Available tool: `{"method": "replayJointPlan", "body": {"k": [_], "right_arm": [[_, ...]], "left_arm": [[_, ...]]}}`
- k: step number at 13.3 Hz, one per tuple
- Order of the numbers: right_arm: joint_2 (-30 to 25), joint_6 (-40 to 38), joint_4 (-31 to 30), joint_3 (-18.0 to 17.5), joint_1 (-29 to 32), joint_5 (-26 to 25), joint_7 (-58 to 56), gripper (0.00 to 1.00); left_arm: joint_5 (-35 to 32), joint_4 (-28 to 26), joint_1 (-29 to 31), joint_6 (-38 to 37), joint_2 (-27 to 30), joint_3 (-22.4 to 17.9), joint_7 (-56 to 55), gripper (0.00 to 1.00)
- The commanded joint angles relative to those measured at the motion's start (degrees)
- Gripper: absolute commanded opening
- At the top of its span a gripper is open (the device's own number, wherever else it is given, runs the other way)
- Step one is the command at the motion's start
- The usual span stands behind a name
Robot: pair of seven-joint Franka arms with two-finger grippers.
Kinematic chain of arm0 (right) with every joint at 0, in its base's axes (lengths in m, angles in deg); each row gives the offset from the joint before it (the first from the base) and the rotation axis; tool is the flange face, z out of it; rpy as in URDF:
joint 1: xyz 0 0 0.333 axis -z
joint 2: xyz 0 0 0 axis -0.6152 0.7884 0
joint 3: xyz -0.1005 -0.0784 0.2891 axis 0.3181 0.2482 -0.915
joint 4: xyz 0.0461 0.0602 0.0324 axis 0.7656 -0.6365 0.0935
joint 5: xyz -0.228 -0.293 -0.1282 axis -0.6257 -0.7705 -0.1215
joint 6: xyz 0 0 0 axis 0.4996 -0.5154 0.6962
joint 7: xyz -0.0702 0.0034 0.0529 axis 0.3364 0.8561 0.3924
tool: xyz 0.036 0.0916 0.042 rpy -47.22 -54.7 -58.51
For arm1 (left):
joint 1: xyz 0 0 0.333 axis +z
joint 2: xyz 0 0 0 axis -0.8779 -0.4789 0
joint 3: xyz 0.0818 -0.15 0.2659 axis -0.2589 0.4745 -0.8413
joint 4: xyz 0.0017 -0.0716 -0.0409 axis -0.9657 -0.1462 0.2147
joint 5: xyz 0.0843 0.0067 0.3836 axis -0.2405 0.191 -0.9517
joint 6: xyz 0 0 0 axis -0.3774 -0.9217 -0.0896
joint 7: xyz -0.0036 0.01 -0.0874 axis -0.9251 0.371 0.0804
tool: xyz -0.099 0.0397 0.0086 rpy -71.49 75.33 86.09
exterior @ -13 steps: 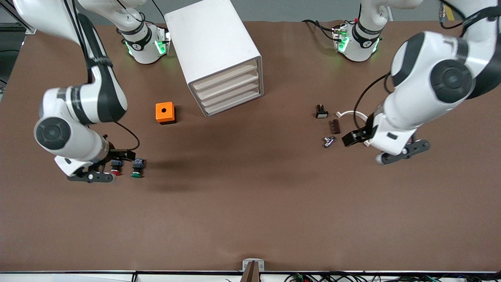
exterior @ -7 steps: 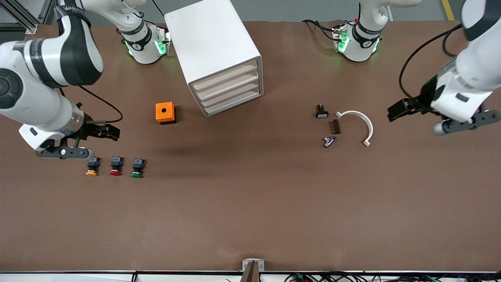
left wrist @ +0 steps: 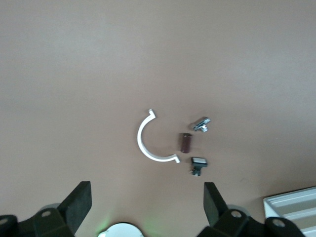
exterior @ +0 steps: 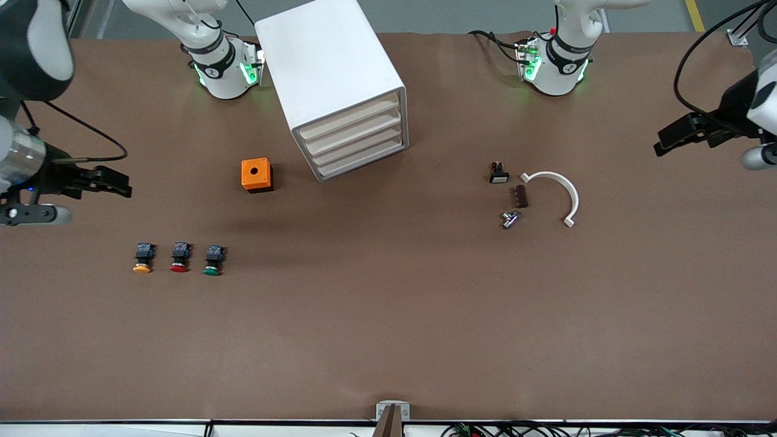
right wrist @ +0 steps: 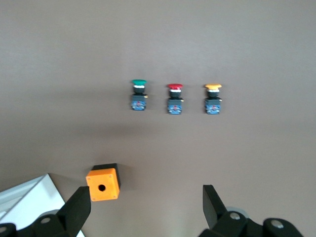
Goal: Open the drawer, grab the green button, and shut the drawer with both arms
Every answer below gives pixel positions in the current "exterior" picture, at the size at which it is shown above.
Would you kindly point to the red push button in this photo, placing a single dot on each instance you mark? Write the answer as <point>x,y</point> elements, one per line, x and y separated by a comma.
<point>180,256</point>

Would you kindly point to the grey metal bracket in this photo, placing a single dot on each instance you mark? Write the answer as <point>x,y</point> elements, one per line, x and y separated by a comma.
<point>382,409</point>

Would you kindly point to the white curved plastic arc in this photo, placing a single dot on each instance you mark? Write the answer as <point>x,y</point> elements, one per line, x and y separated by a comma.
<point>561,180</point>

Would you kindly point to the brown terminal block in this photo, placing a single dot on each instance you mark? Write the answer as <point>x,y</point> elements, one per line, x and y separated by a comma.
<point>520,196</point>

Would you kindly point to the yellow push button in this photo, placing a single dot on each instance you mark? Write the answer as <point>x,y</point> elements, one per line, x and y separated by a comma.
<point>143,257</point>

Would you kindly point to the black switch with white face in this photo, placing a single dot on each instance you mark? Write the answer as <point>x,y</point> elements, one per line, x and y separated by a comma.
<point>499,174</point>

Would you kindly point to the orange button enclosure box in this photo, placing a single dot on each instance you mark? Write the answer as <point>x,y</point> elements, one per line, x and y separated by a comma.
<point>255,174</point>

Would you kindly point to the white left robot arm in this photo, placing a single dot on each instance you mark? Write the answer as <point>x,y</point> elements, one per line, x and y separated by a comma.
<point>555,73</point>

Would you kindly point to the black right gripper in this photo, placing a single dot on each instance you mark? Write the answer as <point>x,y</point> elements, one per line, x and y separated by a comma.
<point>58,175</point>

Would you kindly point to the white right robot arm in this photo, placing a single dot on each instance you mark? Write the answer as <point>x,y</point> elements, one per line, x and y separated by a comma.
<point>221,76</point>

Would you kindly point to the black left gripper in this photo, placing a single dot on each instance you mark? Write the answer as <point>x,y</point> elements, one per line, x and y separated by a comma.
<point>731,104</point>

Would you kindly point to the green push button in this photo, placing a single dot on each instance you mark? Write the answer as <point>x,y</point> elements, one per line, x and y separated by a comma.
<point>213,260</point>

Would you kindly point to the aluminium frame profile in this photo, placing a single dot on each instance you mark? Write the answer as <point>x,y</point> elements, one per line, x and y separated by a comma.
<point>742,33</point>
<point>74,18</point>

